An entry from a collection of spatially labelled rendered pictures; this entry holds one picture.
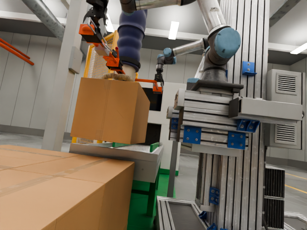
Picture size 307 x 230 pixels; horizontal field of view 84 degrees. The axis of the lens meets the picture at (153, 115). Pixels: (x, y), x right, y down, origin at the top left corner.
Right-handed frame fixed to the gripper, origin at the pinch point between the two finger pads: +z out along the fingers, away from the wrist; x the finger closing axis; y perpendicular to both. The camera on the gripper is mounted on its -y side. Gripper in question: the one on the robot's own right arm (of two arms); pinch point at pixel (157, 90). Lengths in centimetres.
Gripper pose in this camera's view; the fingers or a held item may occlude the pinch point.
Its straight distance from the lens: 172.2
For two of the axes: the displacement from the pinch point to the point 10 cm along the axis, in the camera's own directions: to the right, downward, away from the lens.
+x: 9.9, 0.9, -1.2
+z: -1.0, 9.9, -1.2
